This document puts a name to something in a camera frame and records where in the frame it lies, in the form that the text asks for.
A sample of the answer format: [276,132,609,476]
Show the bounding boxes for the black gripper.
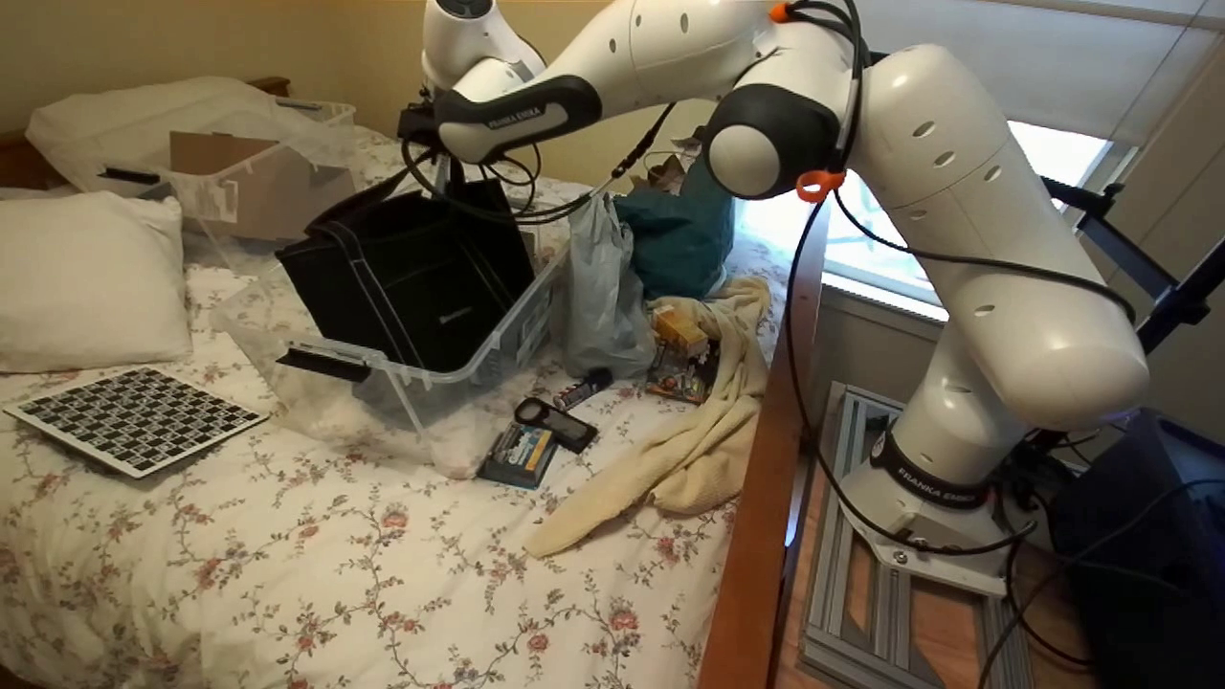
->
[394,95,477,197]

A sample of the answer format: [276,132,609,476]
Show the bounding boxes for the black fabric bag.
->
[270,175,540,375]

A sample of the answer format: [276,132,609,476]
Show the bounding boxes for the brown cardboard box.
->
[168,132,355,245]

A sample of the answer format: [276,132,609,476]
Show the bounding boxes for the clear bin with cardboard box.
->
[25,73,376,254]

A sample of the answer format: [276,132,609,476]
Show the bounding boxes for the gray plastic shopping bag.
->
[557,189,657,378]

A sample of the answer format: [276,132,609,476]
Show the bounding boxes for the teal fabric bag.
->
[612,146,738,301]

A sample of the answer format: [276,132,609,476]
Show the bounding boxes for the yellow cardboard box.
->
[650,306,714,361]

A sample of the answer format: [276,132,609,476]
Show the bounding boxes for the clear plastic storage bin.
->
[270,175,570,435]

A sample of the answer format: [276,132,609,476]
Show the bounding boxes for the small black device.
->
[552,365,614,412]

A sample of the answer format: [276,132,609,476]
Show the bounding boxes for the black magnifier loupe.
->
[512,394,600,457]

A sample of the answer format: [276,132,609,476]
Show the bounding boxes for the white pillow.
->
[0,189,195,375]

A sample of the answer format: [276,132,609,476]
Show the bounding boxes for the cream towel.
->
[523,272,777,564]

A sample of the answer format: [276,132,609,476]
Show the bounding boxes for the wooden headboard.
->
[0,132,67,197]

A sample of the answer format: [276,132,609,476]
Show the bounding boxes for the checkered calibration board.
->
[5,365,276,481]

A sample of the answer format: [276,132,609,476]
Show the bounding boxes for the floral white bedspread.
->
[0,164,819,689]

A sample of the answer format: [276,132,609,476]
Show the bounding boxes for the bright window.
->
[738,119,1112,317]

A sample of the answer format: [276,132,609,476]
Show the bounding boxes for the wooden bed footboard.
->
[697,202,834,689]

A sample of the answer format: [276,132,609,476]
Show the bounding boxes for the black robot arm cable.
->
[396,0,1153,565]

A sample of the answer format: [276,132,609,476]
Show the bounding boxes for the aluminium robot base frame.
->
[801,378,1037,689]

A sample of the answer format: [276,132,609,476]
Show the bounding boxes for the black floor cable bundle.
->
[970,434,1225,689]

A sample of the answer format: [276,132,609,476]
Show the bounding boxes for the black camera stand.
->
[1046,175,1225,361]

